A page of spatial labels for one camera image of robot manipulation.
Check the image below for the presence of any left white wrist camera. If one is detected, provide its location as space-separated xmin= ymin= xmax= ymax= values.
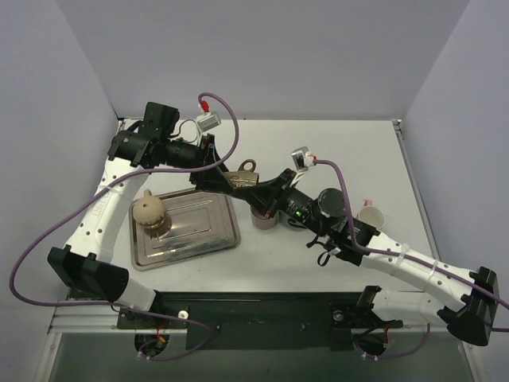
xmin=195 ymin=111 xmax=221 ymax=133

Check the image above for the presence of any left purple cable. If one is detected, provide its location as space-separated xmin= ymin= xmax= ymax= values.
xmin=8 ymin=92 xmax=239 ymax=362

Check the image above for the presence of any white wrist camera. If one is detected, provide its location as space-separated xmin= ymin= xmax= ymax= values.
xmin=290 ymin=146 xmax=317 ymax=186
xmin=195 ymin=111 xmax=221 ymax=133

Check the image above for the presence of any small brown mug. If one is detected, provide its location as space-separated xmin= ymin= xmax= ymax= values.
xmin=223 ymin=158 xmax=259 ymax=189

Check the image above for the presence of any teal glazed mug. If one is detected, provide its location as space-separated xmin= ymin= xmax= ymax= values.
xmin=279 ymin=212 xmax=305 ymax=229

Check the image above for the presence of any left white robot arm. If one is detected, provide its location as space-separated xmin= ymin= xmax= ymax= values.
xmin=48 ymin=93 xmax=234 ymax=328

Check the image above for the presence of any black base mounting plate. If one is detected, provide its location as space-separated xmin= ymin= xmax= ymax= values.
xmin=117 ymin=292 xmax=402 ymax=350

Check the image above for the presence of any pink faceted mug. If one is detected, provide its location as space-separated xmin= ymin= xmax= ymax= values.
xmin=356 ymin=199 xmax=386 ymax=230

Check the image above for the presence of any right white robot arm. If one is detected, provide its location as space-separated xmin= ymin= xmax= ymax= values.
xmin=231 ymin=170 xmax=499 ymax=346

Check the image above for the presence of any mauve cylindrical mug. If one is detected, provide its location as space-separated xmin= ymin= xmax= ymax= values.
xmin=251 ymin=207 xmax=278 ymax=230

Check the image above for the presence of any cream beige mug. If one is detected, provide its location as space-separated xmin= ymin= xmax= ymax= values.
xmin=132 ymin=189 xmax=166 ymax=230

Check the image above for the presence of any stainless steel tray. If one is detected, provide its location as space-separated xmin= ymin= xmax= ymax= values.
xmin=129 ymin=189 xmax=241 ymax=271

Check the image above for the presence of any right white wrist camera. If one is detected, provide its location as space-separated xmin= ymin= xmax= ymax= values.
xmin=290 ymin=146 xmax=317 ymax=186

